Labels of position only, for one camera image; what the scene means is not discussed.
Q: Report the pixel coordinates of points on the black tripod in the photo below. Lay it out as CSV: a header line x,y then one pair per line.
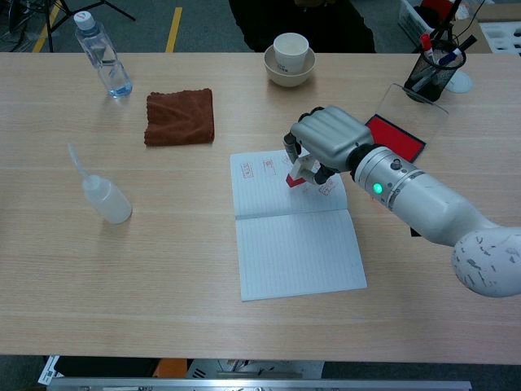
x,y
51,16

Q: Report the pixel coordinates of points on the brown folded cloth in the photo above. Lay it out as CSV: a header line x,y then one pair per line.
x,y
181,118

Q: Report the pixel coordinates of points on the red ink pad clear lid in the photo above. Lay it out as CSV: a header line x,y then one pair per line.
x,y
397,134

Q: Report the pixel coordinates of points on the white foam tray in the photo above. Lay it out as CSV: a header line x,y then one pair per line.
x,y
502,36

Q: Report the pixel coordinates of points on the white squeeze bottle with nozzle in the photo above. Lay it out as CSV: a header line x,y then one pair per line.
x,y
108,201

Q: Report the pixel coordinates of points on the blue-capped marker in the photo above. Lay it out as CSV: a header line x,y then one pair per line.
x,y
449,57

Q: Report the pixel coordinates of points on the white plastic basket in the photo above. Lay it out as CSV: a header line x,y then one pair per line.
x,y
411,20

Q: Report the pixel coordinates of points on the orange object under table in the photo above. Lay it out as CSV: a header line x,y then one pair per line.
x,y
171,368

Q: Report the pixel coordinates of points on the white paper cup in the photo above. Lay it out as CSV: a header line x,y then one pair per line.
x,y
290,51

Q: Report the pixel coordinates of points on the clear plastic water bottle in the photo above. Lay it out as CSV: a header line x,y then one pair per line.
x,y
106,65

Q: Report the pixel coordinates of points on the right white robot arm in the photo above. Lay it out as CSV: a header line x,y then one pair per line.
x,y
427,203

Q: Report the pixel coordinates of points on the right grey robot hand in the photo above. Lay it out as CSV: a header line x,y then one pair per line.
x,y
329,134

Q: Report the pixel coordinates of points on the red-capped marker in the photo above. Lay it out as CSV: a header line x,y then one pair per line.
x,y
426,42

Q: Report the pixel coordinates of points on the aluminium rail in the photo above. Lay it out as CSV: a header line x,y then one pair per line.
x,y
260,385

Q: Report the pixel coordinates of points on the beige bowl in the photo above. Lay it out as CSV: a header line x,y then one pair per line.
x,y
285,79

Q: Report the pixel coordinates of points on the cardboard box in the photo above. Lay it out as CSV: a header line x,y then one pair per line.
x,y
498,12

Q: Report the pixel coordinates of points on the person in black clothes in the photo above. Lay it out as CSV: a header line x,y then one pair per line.
x,y
301,24

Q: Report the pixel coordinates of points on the white round table grommet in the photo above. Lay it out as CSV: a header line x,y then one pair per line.
x,y
463,83

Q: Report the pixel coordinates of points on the open lined notebook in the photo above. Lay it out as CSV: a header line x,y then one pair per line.
x,y
297,244

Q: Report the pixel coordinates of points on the black mesh pen holder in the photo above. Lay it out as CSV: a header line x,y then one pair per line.
x,y
431,79

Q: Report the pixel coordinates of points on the white printed paper sheet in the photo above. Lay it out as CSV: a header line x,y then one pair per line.
x,y
49,370

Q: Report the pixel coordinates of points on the red and white stamp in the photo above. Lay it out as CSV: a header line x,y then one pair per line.
x,y
299,173

